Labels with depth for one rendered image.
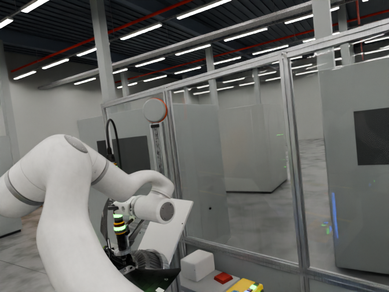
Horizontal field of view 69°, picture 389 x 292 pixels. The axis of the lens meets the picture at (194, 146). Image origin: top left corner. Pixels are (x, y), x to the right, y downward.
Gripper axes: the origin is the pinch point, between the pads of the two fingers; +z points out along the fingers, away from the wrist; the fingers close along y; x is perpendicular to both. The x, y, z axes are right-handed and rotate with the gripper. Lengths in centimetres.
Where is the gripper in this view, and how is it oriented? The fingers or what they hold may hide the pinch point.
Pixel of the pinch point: (116, 202)
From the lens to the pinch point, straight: 122.0
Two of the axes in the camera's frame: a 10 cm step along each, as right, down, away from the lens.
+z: -7.2, 0.5, 7.0
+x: -1.2, -9.9, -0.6
